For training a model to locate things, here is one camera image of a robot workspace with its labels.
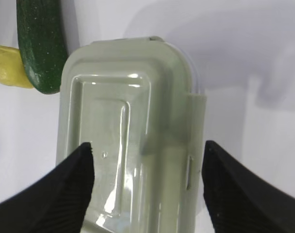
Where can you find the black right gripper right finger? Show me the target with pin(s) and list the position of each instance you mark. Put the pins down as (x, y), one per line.
(239, 201)

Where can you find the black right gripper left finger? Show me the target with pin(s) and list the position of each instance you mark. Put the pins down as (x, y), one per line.
(57, 203)

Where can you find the glass container green lid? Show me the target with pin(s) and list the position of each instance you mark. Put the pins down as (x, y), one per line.
(138, 103)

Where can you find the yellow lemon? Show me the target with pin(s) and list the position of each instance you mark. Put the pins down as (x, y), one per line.
(12, 71)

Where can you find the green cucumber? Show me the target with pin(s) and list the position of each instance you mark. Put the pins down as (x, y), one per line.
(41, 43)

